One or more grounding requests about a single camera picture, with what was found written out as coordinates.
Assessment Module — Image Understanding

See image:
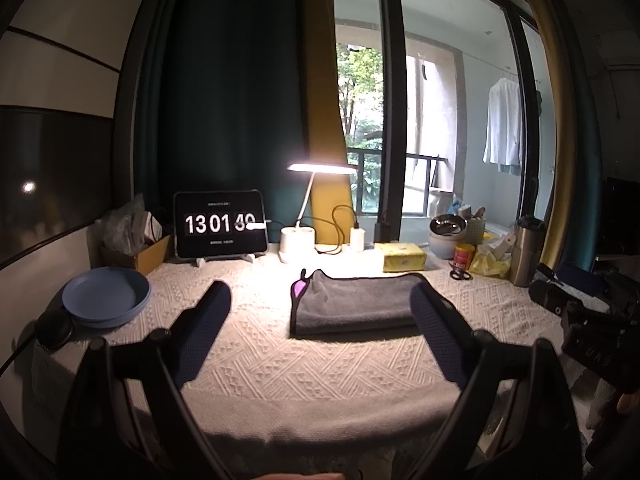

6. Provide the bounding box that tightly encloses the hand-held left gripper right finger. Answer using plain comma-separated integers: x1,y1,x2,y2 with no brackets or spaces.
400,282,584,480

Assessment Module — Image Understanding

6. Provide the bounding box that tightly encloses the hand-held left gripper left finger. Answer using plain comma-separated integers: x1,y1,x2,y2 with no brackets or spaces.
57,280,233,480

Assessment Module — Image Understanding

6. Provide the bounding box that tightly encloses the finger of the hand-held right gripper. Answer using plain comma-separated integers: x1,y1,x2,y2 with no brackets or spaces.
528,263,569,317

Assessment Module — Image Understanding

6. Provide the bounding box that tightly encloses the grey towel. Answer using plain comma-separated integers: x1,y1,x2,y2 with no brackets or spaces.
289,268,427,339

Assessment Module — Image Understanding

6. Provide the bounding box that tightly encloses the blue box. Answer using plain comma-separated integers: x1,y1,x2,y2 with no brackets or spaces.
556,261,609,297

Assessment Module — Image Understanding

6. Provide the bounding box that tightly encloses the steel tumbler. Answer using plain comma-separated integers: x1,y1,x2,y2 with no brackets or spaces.
509,214,547,289

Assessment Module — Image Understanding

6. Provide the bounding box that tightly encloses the yellow plastic bag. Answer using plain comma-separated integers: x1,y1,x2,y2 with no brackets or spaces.
469,243,514,279

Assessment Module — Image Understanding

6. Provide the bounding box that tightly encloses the yellow and red can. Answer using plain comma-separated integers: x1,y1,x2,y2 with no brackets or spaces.
453,243,476,271

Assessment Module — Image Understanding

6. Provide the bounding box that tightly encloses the white knitted tablecloth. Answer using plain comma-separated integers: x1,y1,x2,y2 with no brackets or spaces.
31,242,593,453

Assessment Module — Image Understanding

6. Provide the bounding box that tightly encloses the yellow tissue box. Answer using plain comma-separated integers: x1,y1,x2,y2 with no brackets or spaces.
374,242,429,274

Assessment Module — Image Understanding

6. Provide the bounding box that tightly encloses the white tablet stand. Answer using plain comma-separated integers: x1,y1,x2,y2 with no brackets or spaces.
194,252,262,267

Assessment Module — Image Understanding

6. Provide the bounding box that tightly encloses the cardboard box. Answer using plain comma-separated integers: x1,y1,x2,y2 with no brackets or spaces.
101,233,174,276

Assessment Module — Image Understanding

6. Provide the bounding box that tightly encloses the grey basket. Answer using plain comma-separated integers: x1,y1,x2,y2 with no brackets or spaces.
462,214,487,244

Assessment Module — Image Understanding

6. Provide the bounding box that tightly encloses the tablet with clock display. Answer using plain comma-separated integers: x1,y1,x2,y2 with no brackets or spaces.
173,189,270,262

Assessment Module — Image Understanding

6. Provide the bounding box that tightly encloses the blue plate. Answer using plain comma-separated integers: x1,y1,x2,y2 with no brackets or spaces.
61,266,152,330

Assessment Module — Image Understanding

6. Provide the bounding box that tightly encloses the steel bowl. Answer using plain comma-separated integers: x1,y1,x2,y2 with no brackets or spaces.
429,213,469,237

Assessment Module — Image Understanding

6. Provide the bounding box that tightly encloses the white desk lamp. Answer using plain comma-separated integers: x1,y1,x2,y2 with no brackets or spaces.
279,162,359,265

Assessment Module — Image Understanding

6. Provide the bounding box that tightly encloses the clear plastic bag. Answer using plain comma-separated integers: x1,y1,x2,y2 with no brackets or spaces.
94,194,152,257

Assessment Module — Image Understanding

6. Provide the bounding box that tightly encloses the black round device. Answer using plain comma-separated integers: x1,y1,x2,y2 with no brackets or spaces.
34,308,76,351

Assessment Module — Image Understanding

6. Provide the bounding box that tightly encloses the black balcony railing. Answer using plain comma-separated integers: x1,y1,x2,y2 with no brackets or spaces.
345,147,447,217

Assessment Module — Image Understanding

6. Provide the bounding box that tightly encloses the teal curtain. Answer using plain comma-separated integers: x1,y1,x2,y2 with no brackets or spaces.
550,0,603,273

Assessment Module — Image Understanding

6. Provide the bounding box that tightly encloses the white hanging shirt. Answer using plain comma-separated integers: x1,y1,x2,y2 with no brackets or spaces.
482,75,524,175

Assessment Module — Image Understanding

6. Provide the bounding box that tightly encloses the yellow curtain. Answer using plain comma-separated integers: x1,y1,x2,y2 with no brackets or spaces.
507,0,577,272
299,0,357,246

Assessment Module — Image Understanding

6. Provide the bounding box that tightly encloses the dark green curtain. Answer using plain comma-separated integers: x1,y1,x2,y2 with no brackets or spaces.
131,0,313,261

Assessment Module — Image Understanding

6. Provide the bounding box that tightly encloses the black cable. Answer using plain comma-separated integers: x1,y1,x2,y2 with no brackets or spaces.
314,204,359,256

